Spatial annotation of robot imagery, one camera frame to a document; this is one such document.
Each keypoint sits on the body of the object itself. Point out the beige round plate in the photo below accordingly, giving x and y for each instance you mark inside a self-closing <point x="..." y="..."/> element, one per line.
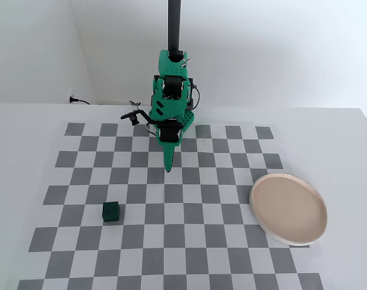
<point x="287" y="208"/>

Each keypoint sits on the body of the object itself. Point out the black vertical pole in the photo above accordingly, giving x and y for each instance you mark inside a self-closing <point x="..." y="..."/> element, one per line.
<point x="174" y="24"/>

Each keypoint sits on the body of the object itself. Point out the green perforated robot base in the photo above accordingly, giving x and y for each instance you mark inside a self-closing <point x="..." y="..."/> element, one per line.
<point x="190" y="119"/>

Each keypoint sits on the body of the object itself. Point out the grey white checkered mat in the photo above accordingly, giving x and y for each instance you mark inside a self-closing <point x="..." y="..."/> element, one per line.
<point x="183" y="211"/>

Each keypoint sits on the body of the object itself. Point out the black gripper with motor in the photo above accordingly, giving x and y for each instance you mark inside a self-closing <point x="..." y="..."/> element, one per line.
<point x="170" y="135"/>

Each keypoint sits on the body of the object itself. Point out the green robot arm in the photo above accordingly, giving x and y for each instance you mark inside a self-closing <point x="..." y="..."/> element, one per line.
<point x="168" y="105"/>

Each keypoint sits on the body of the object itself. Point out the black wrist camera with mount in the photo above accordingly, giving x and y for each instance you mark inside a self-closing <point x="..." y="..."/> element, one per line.
<point x="142" y="114"/>

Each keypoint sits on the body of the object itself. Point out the dark green dice cube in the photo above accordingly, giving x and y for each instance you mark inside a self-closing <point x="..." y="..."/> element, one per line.
<point x="111" y="213"/>

